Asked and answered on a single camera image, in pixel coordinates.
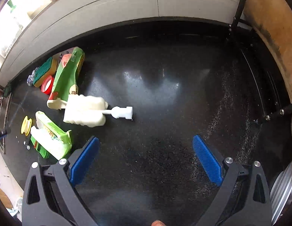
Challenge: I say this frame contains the green snack carton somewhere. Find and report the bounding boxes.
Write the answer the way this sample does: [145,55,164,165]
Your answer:
[30,111,72,160]

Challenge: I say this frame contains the red jar lid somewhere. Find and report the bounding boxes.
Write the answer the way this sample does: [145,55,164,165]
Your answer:
[41,76,54,95]

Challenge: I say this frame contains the green yellow sponge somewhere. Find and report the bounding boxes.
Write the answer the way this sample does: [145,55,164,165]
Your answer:
[33,57,58,88]

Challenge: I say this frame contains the green white juice carton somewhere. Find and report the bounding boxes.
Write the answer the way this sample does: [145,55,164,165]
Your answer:
[47,47,85,110]

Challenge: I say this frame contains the silver pill blister pack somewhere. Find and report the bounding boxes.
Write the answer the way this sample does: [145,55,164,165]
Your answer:
[26,67,39,86]

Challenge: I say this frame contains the yellow small lid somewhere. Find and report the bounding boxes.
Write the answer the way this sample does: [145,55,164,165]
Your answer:
[21,116,32,136]

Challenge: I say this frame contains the ribbed silver metal can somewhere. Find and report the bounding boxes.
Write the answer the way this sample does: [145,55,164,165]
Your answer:
[270,161,292,225]

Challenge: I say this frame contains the dark green cloth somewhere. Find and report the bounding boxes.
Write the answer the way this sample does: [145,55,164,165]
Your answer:
[3,81,12,98]

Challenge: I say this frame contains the black metal rack frame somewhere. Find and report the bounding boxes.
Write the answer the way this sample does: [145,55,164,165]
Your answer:
[228,0,292,125]

